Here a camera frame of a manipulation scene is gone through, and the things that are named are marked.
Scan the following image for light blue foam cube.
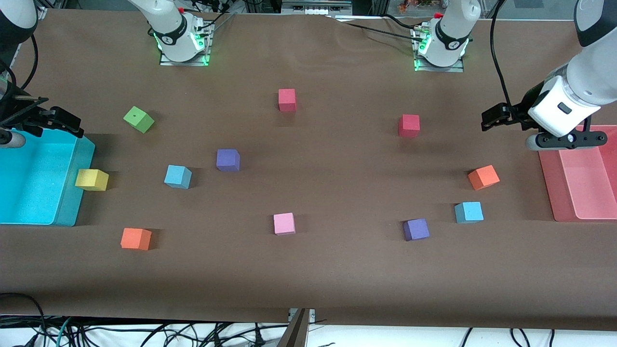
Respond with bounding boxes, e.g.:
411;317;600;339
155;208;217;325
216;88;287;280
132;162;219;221
455;201;484;224
164;165;192;189

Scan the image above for orange foam cube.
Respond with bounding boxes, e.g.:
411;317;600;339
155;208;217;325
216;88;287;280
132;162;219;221
121;228;152;251
468;165;500;190

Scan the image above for yellow foam cube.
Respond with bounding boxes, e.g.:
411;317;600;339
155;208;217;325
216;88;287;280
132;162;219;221
75;169;109;192

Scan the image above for cyan plastic bin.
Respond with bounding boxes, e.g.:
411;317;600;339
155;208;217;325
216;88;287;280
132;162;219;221
0;129;96;227

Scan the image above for green foam cube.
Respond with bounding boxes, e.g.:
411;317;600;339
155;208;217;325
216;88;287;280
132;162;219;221
123;106;155;133

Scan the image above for red foam cube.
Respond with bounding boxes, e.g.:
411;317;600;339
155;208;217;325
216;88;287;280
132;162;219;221
398;114;420;138
278;89;297;112

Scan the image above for pink plastic bin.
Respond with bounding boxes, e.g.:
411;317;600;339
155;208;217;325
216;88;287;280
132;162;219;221
537;125;617;222

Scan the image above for purple foam cube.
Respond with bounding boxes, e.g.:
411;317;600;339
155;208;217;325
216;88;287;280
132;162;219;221
216;149;241;173
403;218;430;241

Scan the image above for colourful small items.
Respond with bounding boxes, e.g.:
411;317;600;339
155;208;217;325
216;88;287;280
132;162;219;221
398;0;437;13

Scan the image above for grey power strip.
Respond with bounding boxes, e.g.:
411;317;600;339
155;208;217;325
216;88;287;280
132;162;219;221
282;0;352;15

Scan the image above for brown paper table cover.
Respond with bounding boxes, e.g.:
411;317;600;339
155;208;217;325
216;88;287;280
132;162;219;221
0;9;617;332

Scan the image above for pink foam cube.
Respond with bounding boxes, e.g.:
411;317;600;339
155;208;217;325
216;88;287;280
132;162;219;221
273;213;296;236

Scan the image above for dark metal pole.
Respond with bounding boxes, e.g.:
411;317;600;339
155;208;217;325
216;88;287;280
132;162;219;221
277;308;309;347

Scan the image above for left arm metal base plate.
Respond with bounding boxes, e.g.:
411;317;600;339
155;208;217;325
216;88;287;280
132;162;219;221
414;24;466;73

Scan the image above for black cable on table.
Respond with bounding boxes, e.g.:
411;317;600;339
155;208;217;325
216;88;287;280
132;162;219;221
333;18;420;37
195;10;237;34

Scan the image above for black looped cable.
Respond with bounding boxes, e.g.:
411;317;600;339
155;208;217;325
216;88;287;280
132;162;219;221
0;292;49;347

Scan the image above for teal cable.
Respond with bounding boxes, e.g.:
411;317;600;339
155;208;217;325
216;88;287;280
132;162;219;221
55;317;74;347

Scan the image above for small metal bracket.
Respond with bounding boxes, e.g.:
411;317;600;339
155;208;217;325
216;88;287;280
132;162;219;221
288;308;316;324

